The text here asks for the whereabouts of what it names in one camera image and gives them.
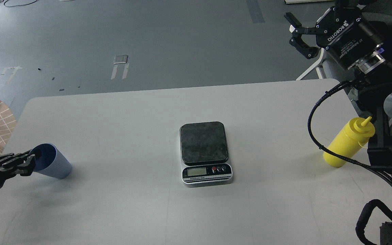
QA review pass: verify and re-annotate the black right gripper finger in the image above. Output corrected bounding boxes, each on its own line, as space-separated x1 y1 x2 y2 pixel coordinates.
284 12 319 59

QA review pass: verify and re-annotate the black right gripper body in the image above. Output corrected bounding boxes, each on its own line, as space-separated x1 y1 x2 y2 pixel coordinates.
315 5 385 70

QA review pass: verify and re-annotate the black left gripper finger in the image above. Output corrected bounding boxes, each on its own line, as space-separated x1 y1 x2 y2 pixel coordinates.
0 157 36 176
0 152 35 164

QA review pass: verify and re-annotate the blue ribbed plastic cup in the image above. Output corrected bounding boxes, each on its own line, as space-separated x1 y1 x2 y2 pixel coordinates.
30 143 72 179

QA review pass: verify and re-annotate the yellow squeeze bottle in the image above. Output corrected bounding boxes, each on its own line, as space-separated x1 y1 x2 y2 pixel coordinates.
326 116 375 158

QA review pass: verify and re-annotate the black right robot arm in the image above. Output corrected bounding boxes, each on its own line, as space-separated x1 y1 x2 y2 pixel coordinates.
284 0 392 245

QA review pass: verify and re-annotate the black digital kitchen scale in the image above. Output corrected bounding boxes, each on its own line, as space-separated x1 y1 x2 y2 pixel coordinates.
179 121 233 186

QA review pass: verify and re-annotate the grey office chair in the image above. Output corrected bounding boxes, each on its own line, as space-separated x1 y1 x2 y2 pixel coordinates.
296 48 360 109

